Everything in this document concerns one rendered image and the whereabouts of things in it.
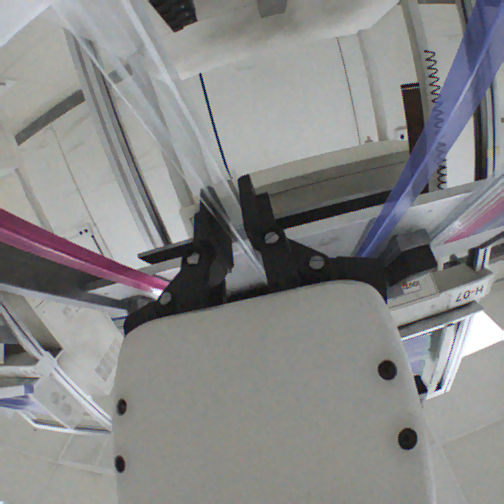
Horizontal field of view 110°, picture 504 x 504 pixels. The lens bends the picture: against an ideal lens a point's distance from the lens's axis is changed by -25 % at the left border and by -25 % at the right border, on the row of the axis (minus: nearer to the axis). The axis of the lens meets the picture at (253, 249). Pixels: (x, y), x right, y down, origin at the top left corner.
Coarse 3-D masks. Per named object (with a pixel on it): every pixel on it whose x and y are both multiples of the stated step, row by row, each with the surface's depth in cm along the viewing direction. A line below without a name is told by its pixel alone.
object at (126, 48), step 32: (64, 0) 3; (96, 0) 3; (128, 0) 3; (96, 32) 3; (128, 32) 4; (96, 64) 4; (128, 64) 4; (160, 64) 4; (128, 96) 5; (160, 96) 5; (160, 128) 6; (192, 128) 6; (192, 160) 8; (224, 192) 10; (224, 224) 12
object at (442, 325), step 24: (168, 0) 23; (192, 0) 29; (264, 0) 30; (168, 24) 28; (480, 288) 47; (456, 312) 48; (480, 312) 46; (408, 336) 48; (432, 336) 58; (432, 360) 59; (432, 384) 57
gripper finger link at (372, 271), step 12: (336, 264) 9; (348, 264) 9; (360, 264) 9; (372, 264) 9; (336, 276) 9; (348, 276) 9; (360, 276) 9; (372, 276) 9; (384, 276) 8; (384, 288) 8; (384, 300) 8
